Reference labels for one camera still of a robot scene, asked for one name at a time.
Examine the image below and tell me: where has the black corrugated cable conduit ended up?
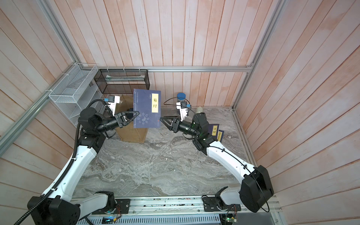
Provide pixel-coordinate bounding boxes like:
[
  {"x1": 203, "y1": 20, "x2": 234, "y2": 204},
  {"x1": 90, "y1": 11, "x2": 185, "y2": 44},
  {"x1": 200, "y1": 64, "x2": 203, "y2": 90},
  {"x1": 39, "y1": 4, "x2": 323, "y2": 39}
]
[{"x1": 12, "y1": 98, "x2": 109, "y2": 225}]

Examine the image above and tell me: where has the navy book yellow label back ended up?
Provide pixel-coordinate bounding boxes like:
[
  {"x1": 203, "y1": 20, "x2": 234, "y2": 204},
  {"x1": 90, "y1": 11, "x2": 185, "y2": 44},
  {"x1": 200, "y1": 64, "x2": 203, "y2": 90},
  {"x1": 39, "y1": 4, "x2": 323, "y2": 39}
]
[{"x1": 133, "y1": 89, "x2": 161, "y2": 128}]

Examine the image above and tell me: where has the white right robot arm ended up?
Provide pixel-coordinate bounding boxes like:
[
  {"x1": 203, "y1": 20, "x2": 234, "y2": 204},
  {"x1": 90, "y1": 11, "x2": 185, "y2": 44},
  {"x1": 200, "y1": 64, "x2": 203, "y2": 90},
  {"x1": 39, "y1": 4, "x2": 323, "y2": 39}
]
[{"x1": 160, "y1": 112, "x2": 274, "y2": 213}]

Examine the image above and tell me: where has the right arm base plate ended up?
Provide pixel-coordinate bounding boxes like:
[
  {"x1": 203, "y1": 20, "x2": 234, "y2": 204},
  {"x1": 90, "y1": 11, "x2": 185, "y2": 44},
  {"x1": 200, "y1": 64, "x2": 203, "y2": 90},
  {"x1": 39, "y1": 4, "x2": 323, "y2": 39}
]
[{"x1": 201, "y1": 195, "x2": 241, "y2": 213}]

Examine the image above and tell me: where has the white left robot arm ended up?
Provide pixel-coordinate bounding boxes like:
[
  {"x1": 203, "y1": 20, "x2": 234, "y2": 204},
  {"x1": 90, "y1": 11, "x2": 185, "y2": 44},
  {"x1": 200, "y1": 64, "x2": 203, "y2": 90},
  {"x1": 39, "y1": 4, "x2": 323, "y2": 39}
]
[{"x1": 16, "y1": 107, "x2": 139, "y2": 225}]

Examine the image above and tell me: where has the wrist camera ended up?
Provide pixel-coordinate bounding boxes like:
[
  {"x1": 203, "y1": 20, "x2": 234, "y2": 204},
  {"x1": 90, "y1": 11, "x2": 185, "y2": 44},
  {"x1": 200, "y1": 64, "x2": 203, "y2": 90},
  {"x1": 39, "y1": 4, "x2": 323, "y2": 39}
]
[
  {"x1": 176, "y1": 101, "x2": 191, "y2": 121},
  {"x1": 104, "y1": 95, "x2": 121, "y2": 115}
]

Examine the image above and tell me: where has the tan canvas bag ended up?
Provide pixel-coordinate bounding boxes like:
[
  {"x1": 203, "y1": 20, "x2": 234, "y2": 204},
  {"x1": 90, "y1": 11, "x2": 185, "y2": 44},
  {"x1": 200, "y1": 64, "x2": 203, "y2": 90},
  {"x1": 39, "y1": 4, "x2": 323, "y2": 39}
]
[{"x1": 115, "y1": 95, "x2": 148, "y2": 143}]

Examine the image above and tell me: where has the clear pencil tube blue lid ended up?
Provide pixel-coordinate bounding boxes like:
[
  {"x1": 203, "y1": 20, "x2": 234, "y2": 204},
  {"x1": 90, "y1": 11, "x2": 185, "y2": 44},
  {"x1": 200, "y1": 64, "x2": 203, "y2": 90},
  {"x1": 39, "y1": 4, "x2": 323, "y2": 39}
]
[{"x1": 177, "y1": 92, "x2": 186, "y2": 102}]

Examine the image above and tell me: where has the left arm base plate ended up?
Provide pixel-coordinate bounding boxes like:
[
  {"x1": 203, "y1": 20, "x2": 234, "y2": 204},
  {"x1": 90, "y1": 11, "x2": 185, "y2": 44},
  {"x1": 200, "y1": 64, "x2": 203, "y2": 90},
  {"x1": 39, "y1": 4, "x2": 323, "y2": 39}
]
[{"x1": 92, "y1": 199, "x2": 131, "y2": 216}]

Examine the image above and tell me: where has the navy book yellow label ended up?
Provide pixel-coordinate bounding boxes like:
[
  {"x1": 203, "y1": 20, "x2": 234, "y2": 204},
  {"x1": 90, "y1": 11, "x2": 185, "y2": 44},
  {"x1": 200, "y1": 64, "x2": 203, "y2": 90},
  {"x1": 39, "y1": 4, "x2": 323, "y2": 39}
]
[
  {"x1": 133, "y1": 89, "x2": 161, "y2": 128},
  {"x1": 217, "y1": 130, "x2": 225, "y2": 142},
  {"x1": 208, "y1": 124, "x2": 219, "y2": 137}
]

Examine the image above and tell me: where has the white wire mesh shelf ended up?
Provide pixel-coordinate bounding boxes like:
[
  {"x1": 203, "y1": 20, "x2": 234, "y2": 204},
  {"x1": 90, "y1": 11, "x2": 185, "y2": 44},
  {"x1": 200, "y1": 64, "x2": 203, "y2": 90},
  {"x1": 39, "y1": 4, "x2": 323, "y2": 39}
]
[{"x1": 49, "y1": 63, "x2": 104, "y2": 126}]

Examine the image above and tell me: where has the aluminium front rail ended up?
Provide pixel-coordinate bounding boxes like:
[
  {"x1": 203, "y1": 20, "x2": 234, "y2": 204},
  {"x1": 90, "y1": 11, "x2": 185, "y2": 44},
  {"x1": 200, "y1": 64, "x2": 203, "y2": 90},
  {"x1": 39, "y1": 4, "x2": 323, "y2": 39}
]
[{"x1": 75, "y1": 193, "x2": 283, "y2": 218}]

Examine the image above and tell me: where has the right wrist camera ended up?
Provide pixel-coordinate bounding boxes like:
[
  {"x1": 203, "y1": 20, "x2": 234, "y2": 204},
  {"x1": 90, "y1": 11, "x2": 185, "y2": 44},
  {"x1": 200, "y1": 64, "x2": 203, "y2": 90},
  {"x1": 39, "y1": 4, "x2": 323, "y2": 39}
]
[{"x1": 176, "y1": 101, "x2": 191, "y2": 121}]

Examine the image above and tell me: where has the black mesh wall basket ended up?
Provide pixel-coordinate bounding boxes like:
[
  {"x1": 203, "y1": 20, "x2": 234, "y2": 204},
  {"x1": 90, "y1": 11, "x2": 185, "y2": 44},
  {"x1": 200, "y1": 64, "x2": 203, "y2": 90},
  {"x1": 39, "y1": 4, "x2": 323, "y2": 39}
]
[{"x1": 94, "y1": 68, "x2": 150, "y2": 95}]

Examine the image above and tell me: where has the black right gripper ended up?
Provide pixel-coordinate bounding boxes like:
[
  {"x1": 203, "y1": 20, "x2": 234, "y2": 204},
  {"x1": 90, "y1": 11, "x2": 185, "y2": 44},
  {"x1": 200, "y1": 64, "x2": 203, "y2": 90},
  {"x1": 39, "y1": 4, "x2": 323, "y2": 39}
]
[{"x1": 162, "y1": 117, "x2": 201, "y2": 141}]

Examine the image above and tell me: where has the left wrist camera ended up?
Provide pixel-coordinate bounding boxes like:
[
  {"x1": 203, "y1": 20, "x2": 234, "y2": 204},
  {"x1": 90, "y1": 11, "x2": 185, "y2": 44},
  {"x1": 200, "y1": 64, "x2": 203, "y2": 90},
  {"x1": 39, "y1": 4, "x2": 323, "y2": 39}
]
[{"x1": 104, "y1": 95, "x2": 121, "y2": 115}]

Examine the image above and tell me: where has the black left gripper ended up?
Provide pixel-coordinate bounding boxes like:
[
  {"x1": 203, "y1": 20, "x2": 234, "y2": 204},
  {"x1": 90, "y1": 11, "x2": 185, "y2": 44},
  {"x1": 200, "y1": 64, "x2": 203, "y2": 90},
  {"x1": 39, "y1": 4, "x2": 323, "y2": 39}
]
[{"x1": 95, "y1": 110, "x2": 139, "y2": 132}]

